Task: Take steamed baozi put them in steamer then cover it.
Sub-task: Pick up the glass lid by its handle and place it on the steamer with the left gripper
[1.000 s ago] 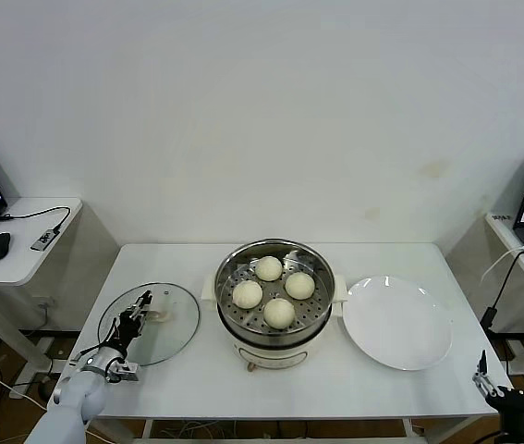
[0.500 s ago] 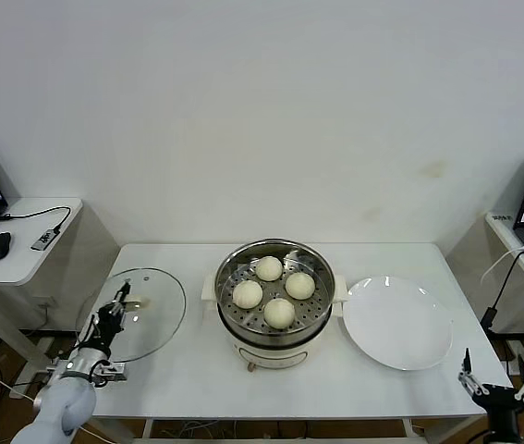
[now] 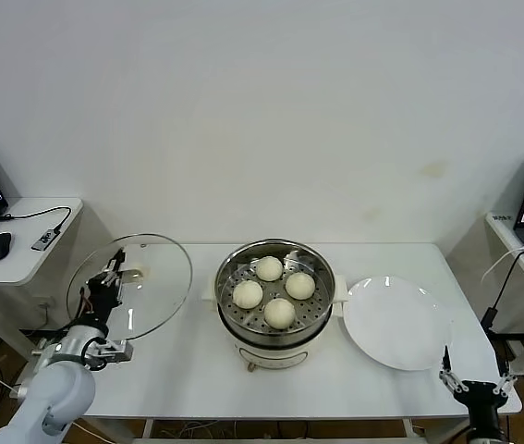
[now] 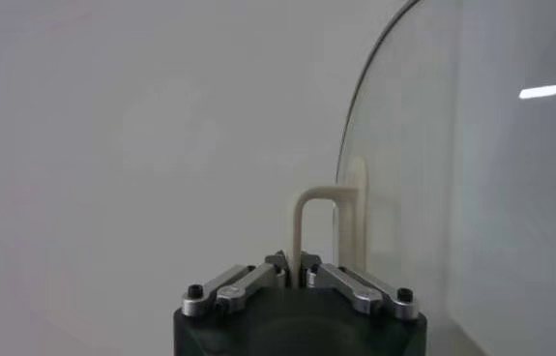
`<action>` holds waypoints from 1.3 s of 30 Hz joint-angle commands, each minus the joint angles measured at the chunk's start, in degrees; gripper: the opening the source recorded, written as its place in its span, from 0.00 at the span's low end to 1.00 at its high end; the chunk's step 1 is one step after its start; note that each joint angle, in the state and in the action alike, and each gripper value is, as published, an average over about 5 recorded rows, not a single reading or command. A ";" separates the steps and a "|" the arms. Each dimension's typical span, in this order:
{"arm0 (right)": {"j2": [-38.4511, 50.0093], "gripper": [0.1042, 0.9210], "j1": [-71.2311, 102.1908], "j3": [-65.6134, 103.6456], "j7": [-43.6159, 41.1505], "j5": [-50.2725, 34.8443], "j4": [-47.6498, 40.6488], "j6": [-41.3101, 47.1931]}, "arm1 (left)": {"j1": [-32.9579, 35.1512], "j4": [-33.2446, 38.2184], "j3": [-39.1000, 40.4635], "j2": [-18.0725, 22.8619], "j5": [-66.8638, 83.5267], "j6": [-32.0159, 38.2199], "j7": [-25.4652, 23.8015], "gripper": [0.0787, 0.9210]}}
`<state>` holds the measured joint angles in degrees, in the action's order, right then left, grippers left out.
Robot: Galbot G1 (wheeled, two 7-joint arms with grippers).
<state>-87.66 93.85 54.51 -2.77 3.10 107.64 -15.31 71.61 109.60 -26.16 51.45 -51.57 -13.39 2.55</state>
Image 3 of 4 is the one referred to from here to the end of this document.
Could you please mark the white side table with mouse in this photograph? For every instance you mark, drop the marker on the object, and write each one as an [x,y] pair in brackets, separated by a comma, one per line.
[21,268]

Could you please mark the stainless steel steamer basket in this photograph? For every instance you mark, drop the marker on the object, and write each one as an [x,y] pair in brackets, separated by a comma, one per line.
[321,296]

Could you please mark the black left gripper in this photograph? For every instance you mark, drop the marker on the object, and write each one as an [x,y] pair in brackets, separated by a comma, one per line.
[102,298]

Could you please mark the white steamed baozi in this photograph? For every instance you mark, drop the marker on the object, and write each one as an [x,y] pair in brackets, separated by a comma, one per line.
[279,313]
[269,268]
[247,294]
[299,285]

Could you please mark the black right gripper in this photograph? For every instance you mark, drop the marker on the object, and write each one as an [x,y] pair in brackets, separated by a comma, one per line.
[481,400]

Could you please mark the round glass pot lid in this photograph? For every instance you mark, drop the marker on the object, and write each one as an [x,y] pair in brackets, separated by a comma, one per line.
[164,287]

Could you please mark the round white plate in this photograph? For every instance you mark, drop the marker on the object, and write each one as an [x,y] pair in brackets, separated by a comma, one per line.
[395,319]

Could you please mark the white wall socket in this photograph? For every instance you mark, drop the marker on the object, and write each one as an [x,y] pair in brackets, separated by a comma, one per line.
[43,303]

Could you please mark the white side table with sticker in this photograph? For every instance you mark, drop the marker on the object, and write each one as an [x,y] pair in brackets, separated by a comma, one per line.
[504,233]

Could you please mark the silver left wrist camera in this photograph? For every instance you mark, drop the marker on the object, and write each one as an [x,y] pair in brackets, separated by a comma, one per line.
[117,351]

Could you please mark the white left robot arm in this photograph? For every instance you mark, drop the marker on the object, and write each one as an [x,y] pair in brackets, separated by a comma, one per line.
[58,393]

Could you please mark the white label sticker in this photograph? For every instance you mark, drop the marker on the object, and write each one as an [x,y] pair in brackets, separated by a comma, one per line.
[501,216]

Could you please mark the cream electric cooker pot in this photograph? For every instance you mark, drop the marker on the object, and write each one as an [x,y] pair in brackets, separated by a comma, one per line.
[271,353]

